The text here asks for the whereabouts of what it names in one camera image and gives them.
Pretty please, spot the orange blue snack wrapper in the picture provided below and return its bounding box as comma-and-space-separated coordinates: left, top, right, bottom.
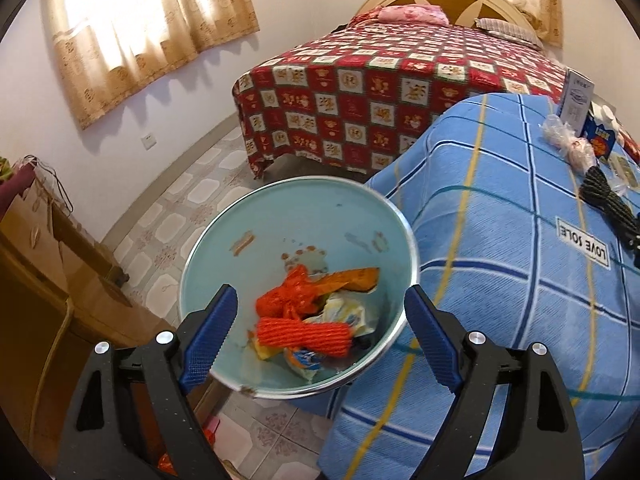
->
283, 348, 323, 382

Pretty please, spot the red foam fruit net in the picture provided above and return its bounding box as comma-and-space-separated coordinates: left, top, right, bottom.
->
255, 318, 352, 358

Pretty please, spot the long orange snack bag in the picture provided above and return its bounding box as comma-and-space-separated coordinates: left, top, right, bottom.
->
314, 268, 380, 296

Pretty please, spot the red plastic bag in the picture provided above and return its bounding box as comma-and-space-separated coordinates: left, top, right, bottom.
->
157, 416, 226, 479
255, 264, 319, 320

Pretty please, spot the black foam net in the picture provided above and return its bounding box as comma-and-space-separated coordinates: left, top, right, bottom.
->
579, 166, 640, 268

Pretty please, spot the clear bag with red print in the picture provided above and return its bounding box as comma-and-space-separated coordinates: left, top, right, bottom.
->
541, 114, 597, 176

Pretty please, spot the light blue trash bin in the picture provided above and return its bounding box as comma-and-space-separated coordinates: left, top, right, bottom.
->
179, 177, 419, 400

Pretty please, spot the red plastic bag on floor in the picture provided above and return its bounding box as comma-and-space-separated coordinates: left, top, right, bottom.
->
157, 416, 226, 479

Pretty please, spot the brown wooden desk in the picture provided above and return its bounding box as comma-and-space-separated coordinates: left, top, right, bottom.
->
1, 164, 168, 469

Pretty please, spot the yellow sponge piece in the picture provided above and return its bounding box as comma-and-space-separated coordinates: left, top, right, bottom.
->
248, 332, 283, 361

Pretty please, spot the blue checked tablecloth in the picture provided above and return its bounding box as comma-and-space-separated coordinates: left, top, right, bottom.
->
308, 93, 639, 479

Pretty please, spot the left clear snack packet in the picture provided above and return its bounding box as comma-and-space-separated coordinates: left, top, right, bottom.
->
608, 153, 639, 191

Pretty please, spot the green cloth on desk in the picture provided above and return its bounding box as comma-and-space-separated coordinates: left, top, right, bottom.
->
0, 157, 13, 183

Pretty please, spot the blue Look milk carton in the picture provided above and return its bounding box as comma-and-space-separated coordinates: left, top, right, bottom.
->
582, 102, 620, 159

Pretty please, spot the tall white milk carton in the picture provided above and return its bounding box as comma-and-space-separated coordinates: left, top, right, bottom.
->
558, 68, 594, 136

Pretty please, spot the red patterned bedspread bed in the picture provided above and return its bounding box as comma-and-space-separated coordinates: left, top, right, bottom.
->
232, 21, 565, 177

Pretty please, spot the striped pillow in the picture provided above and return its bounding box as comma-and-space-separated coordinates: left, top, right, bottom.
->
475, 18, 544, 51

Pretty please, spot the left window beige curtain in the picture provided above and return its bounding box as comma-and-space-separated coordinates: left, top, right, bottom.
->
46, 0, 259, 129

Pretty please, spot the pink floral pillow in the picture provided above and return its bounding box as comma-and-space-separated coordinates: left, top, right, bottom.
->
348, 3, 450, 27

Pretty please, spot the cream wooden headboard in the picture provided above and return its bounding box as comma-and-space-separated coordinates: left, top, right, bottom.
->
354, 0, 539, 32

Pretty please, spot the wall power socket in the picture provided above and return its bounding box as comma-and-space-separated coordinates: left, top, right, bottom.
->
141, 132, 156, 151

